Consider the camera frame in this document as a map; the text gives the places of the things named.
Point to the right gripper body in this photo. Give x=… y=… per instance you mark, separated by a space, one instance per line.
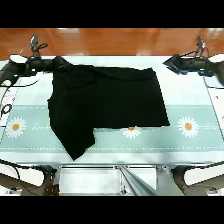
x=182 y=65

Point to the black T-shirt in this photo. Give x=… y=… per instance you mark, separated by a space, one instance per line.
x=110 y=96

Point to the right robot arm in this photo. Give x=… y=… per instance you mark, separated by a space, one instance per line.
x=213 y=68

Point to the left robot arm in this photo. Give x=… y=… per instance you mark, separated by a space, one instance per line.
x=15 y=68

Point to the silver frame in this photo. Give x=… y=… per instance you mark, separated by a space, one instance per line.
x=140 y=181

